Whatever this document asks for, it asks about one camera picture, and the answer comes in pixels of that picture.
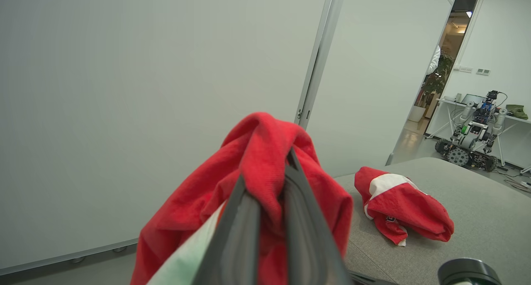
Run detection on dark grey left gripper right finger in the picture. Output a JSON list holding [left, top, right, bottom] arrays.
[[284, 147, 354, 285]]

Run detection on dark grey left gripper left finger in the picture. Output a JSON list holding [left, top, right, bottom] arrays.
[[192, 175, 262, 285]]

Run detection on red white-striped garment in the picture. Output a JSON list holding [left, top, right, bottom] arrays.
[[130, 112, 354, 285], [354, 166, 455, 247]]

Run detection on grey fabric sofa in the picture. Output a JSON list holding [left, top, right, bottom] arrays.
[[333, 157, 531, 285]]

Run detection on white plant pot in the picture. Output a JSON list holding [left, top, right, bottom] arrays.
[[408, 105, 426, 123]]

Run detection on wheeled robot with grey arms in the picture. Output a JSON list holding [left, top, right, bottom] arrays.
[[434, 90, 509, 172]]

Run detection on green potted plant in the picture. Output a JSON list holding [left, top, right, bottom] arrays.
[[420, 54, 455, 108]]

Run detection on person in white shirt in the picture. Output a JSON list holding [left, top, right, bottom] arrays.
[[425, 44, 441, 76]]

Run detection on white long table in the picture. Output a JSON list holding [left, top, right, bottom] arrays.
[[425, 97, 531, 174]]

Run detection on olive green bag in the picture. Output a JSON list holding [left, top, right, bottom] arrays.
[[505, 104, 529, 121]]

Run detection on grey partition bottom rail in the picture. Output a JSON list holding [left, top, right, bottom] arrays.
[[0, 237, 140, 277]]

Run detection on grey partition double post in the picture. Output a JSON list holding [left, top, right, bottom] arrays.
[[294, 0, 346, 131]]

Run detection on black floor cables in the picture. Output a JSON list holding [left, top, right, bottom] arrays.
[[500, 169, 531, 195]]

